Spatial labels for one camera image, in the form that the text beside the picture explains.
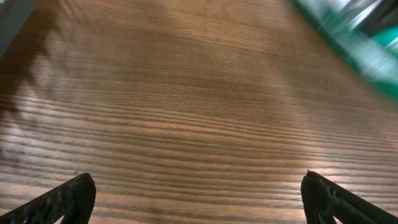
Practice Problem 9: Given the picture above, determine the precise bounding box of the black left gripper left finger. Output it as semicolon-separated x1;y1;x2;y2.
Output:
1;173;96;224

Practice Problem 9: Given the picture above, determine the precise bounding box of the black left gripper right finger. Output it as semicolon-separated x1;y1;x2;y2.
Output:
300;171;397;224

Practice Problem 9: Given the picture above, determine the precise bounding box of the green 3M package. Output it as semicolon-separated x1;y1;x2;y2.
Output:
292;0;397;100

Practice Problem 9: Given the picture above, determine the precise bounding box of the grey plastic basket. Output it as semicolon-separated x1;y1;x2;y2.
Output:
1;0;35;57

